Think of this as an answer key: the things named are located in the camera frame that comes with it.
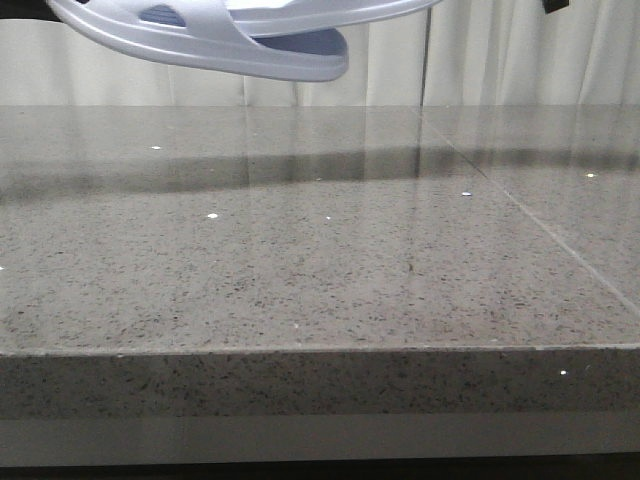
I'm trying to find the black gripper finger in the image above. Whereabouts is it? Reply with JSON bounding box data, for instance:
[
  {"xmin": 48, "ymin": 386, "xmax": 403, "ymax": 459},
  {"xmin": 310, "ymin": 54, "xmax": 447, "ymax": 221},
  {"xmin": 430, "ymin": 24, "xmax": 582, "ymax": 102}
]
[{"xmin": 542, "ymin": 0, "xmax": 570, "ymax": 14}]

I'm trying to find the light blue slipper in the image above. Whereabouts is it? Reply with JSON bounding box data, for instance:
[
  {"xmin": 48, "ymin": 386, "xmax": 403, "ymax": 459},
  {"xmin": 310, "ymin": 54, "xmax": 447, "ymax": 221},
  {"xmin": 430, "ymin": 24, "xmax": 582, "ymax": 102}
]
[
  {"xmin": 47, "ymin": 1, "xmax": 349, "ymax": 82},
  {"xmin": 223, "ymin": 0, "xmax": 438, "ymax": 37}
]

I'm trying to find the beige pleated curtain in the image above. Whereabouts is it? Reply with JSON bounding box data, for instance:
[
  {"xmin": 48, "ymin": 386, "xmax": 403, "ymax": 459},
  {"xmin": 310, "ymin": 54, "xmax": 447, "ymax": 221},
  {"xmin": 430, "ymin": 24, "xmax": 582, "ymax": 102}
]
[{"xmin": 1, "ymin": 1, "xmax": 639, "ymax": 106}]

